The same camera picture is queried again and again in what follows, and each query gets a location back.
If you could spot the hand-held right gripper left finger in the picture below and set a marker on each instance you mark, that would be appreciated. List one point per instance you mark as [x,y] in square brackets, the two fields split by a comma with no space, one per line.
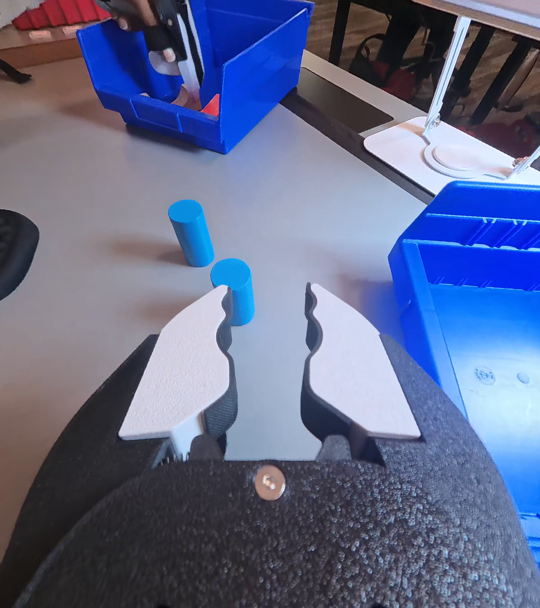
[179,380]

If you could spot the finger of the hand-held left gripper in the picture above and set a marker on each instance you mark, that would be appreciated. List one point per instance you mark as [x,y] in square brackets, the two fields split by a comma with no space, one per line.
[189,61]
[197,42]

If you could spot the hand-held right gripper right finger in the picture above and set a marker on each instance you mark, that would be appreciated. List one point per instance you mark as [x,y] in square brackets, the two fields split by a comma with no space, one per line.
[360,380]

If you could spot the natural wooden arch block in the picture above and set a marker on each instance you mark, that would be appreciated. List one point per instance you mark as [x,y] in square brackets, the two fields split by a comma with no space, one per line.
[180,99]

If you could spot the red wooden arch block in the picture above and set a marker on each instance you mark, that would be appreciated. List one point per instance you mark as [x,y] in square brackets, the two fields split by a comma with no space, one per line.
[212,107]

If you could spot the blue plastic bin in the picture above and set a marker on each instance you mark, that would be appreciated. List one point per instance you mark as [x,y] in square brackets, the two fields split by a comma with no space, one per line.
[502,356]
[260,71]

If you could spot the blue wooden cylinder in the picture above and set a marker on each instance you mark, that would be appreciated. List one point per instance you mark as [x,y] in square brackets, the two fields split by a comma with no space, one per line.
[239,294]
[191,232]

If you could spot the person's left hand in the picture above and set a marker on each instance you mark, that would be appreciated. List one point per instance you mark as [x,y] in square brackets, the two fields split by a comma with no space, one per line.
[132,14]

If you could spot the red plastic crate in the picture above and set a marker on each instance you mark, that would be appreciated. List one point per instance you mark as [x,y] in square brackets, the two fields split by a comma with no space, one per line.
[61,14]

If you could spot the brown wooden table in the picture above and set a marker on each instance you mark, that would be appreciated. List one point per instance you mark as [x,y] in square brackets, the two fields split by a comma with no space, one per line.
[339,33]

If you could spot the white document stand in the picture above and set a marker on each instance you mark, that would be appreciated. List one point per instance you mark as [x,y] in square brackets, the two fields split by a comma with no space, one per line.
[393,147]

